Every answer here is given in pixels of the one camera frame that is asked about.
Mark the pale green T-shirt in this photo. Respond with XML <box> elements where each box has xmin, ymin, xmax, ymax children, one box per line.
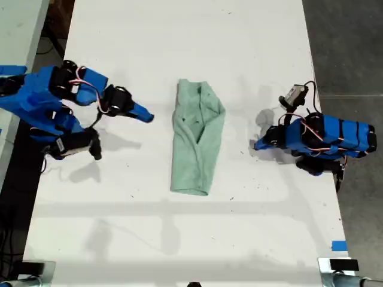
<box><xmin>169</xmin><ymin>78</ymin><xmax>227</xmax><ymax>197</ymax></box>

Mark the long blue tape strip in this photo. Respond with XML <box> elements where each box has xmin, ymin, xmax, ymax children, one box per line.
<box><xmin>0</xmin><ymin>65</ymin><xmax>28</xmax><ymax>75</ymax></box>

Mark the pale side table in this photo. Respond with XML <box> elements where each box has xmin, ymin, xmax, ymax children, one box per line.
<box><xmin>0</xmin><ymin>0</ymin><xmax>50</xmax><ymax>183</ymax></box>

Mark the silver metal clamp plate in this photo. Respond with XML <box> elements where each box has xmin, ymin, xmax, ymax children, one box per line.
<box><xmin>317</xmin><ymin>257</ymin><xmax>360</xmax><ymax>274</ymax></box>

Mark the small black box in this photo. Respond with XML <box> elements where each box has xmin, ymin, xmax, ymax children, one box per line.
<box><xmin>20</xmin><ymin>260</ymin><xmax>46</xmax><ymax>274</ymax></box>
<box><xmin>329</xmin><ymin>258</ymin><xmax>360</xmax><ymax>271</ymax></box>

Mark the grey metal pipe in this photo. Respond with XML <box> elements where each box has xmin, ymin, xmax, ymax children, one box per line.
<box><xmin>321</xmin><ymin>271</ymin><xmax>383</xmax><ymax>287</ymax></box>
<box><xmin>0</xmin><ymin>276</ymin><xmax>42</xmax><ymax>287</ymax></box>

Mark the red white arm wire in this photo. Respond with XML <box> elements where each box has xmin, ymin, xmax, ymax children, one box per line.
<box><xmin>299</xmin><ymin>118</ymin><xmax>349</xmax><ymax>157</ymax></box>
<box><xmin>68</xmin><ymin>65</ymin><xmax>111</xmax><ymax>115</ymax></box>

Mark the black camera stalk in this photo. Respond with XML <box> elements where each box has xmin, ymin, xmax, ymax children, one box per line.
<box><xmin>278</xmin><ymin>95</ymin><xmax>305</xmax><ymax>120</ymax></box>
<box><xmin>85</xmin><ymin>127</ymin><xmax>103</xmax><ymax>161</ymax></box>

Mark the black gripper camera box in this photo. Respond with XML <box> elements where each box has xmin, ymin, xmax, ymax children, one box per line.
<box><xmin>53</xmin><ymin>134</ymin><xmax>91</xmax><ymax>160</ymax></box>
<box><xmin>284</xmin><ymin>84</ymin><xmax>309</xmax><ymax>105</ymax></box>

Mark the black camera cable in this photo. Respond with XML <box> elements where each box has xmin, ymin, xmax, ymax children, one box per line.
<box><xmin>304</xmin><ymin>80</ymin><xmax>323</xmax><ymax>117</ymax></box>

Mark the black floor cable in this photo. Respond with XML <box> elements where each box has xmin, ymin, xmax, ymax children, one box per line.
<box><xmin>35</xmin><ymin>37</ymin><xmax>66</xmax><ymax>57</ymax></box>

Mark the thin camera cable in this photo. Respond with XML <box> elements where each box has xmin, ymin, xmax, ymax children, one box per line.
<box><xmin>40</xmin><ymin>145</ymin><xmax>65</xmax><ymax>180</ymax></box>

